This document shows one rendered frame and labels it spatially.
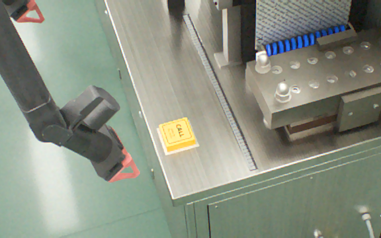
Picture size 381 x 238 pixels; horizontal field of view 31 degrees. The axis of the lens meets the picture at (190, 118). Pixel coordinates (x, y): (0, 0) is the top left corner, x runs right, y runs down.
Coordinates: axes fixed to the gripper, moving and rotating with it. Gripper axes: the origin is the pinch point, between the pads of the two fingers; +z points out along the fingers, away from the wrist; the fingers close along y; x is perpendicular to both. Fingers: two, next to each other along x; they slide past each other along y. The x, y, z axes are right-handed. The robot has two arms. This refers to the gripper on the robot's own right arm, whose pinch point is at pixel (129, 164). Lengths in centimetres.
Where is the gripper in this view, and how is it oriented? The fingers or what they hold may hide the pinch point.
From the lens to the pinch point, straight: 140.4
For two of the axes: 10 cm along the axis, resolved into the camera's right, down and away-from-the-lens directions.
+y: -4.6, -6.2, 6.4
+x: -7.0, 6.9, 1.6
